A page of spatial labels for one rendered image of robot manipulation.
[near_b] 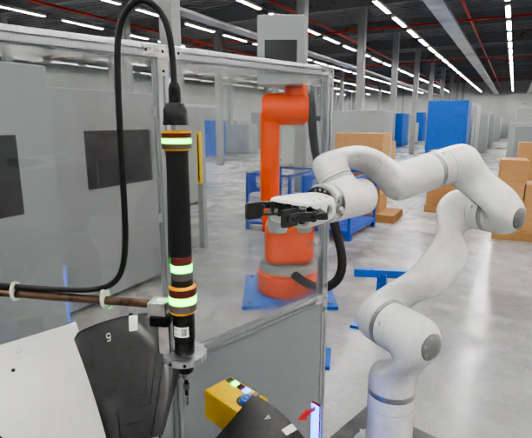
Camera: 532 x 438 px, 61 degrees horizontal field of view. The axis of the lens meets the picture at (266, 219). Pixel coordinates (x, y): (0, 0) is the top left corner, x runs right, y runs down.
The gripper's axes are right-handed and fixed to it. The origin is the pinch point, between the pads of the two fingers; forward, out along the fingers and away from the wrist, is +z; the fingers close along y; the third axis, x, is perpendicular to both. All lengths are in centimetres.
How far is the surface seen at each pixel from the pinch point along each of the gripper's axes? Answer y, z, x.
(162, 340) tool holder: 1.5, 21.8, -17.7
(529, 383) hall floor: 15, -281, -163
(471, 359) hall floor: 57, -286, -164
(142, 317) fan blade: 18.7, 15.8, -21.3
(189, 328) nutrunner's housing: -1.8, 18.9, -15.4
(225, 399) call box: 29, -14, -58
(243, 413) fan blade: 7.1, -0.7, -44.7
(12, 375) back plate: 39, 34, -35
